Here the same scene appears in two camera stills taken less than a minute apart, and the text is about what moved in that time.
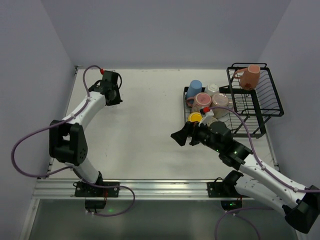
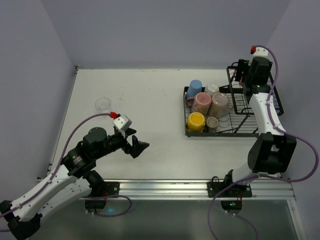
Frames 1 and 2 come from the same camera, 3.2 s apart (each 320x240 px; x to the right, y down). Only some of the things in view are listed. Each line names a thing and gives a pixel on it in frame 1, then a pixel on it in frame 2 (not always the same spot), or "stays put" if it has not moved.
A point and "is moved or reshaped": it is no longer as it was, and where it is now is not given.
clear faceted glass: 117,106 is moved or reshaped
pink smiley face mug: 201,100 stays put
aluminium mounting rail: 166,188 stays put
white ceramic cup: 212,89 stays put
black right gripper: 194,134 to 240,71
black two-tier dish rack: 250,96 stays put
